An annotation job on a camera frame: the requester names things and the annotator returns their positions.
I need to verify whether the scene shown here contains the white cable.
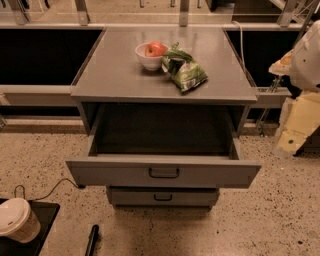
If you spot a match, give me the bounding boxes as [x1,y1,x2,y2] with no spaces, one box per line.
[231,20,249,76]

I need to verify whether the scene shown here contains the grey top drawer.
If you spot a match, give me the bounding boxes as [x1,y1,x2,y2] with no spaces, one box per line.
[67,104,261,189]

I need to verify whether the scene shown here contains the white bowl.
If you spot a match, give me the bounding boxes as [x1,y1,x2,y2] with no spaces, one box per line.
[135,43,163,71]

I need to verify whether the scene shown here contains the red apple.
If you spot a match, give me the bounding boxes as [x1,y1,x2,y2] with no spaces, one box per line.
[145,41,167,57]

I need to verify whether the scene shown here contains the grey bottom drawer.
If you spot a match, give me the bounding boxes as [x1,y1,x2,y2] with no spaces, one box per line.
[107,187,219,208]

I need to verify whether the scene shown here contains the grey drawer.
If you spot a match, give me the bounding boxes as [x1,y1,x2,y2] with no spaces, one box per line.
[107,187,219,208]
[67,104,261,189]

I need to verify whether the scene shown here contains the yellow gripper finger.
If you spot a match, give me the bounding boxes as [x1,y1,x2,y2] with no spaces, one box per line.
[275,92,320,157]
[269,50,293,76]

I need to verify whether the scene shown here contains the green chip bag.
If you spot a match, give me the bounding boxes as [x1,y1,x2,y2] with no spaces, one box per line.
[162,42,208,93]

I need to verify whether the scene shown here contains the black power cable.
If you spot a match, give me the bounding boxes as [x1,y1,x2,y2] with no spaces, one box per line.
[13,177,86,202]

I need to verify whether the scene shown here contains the black stick object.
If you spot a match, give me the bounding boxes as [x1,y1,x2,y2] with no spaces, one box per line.
[85,224,99,256]

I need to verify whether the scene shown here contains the paper coffee cup with lid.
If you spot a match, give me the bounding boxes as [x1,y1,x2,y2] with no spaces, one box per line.
[0,198,41,243]

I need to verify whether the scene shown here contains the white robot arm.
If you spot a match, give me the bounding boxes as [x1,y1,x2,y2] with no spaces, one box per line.
[269,21,320,156]

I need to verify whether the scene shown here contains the grey drawer cabinet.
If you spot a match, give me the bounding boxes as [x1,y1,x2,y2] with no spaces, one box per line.
[70,25,260,210]

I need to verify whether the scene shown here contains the black tray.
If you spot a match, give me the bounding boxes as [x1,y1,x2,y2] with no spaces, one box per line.
[0,198,60,256]

